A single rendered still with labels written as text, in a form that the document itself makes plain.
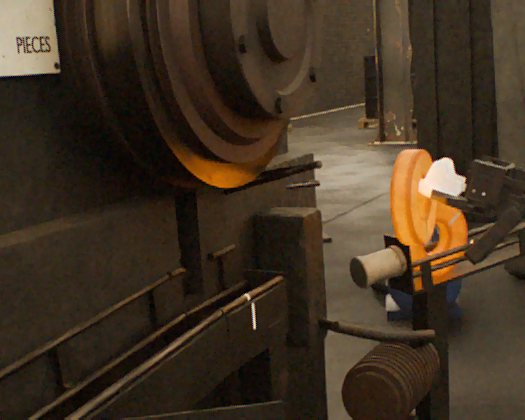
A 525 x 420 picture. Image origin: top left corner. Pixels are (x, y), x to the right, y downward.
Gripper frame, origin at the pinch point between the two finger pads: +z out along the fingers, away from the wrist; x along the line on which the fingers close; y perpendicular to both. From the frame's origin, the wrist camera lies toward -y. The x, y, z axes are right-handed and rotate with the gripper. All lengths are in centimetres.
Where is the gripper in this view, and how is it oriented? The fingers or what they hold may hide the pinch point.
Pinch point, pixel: (415, 185)
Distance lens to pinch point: 140.3
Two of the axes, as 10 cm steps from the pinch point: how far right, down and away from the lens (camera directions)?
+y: 1.8, -9.3, -3.2
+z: -8.7, -3.1, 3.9
